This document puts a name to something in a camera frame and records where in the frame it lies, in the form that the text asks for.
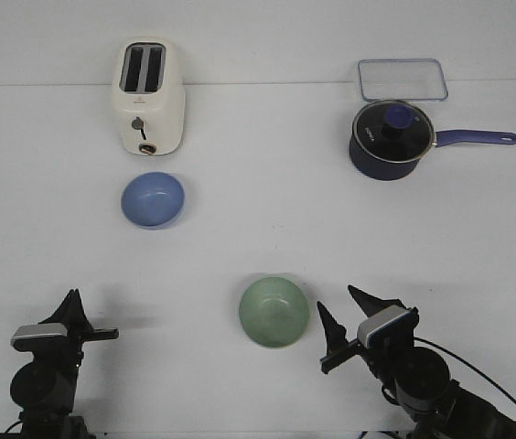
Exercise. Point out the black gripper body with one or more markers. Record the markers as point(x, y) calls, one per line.
point(65, 352)
point(377, 359)

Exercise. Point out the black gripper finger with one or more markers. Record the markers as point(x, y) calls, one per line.
point(81, 321)
point(64, 312)
point(335, 333)
point(371, 305)

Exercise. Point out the green bowl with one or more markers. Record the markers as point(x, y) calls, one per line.
point(274, 312)

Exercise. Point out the blue bowl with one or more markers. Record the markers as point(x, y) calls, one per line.
point(152, 200)

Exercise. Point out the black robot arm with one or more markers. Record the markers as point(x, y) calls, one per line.
point(411, 370)
point(45, 388)

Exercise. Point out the glass pot lid blue knob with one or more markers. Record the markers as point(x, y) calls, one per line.
point(393, 131)

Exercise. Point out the clear rectangular container lid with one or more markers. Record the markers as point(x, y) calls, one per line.
point(402, 79)

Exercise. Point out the white two-slot toaster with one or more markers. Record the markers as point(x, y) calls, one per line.
point(148, 97)

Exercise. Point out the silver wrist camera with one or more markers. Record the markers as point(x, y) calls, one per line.
point(30, 338)
point(383, 324)

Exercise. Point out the blue saucepan with handle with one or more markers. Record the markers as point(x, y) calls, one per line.
point(381, 170)

